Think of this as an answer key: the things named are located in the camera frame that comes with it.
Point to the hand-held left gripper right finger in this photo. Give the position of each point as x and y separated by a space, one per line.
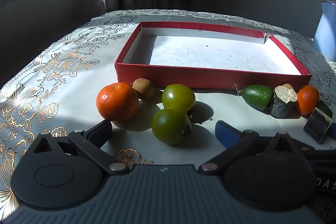
227 133

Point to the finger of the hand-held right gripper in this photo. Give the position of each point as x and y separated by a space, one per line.
332 131

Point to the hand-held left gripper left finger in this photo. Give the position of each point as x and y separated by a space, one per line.
101 132

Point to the green oval fruit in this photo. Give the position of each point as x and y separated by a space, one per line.
256 95
325 108

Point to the orange mandarin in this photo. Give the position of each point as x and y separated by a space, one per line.
116 102
307 100

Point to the red cardboard box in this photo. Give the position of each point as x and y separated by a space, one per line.
210 79

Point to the green tomato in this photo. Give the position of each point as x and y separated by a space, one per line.
169 125
177 98

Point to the brown longan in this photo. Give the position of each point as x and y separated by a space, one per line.
288 86
144 88

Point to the white floral tablecloth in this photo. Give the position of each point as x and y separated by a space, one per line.
65 69

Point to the light blue electric kettle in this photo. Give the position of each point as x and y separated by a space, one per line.
326 35

